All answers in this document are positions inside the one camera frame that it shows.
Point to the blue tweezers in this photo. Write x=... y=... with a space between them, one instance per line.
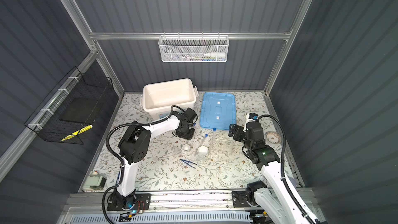
x=189 y=163

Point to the green white small device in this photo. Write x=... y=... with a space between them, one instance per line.
x=94 y=181

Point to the black wire mesh basket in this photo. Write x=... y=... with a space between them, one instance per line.
x=71 y=113

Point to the white wire mesh basket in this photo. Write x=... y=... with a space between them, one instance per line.
x=189 y=50

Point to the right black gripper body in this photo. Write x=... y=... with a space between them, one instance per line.
x=241 y=135

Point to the white bottle in basket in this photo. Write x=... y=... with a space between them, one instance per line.
x=216 y=55

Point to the white plastic storage bin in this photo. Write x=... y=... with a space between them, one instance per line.
x=158 y=98

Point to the floral tape roll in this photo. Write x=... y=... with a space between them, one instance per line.
x=273 y=137

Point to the clear acrylic tube rack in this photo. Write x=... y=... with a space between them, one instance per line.
x=223 y=148

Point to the small white dish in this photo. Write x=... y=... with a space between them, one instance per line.
x=185 y=148

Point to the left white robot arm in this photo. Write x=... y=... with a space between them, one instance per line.
x=134 y=144

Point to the blue plastic bin lid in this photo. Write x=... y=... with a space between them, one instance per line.
x=218 y=111

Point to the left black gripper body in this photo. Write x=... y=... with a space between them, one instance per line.
x=188 y=133

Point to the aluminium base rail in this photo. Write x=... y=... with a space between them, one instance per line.
x=179 y=201

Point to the blue-capped test tube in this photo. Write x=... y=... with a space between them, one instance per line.
x=203 y=140
x=212 y=143

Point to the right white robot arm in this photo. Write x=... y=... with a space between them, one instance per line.
x=276 y=195

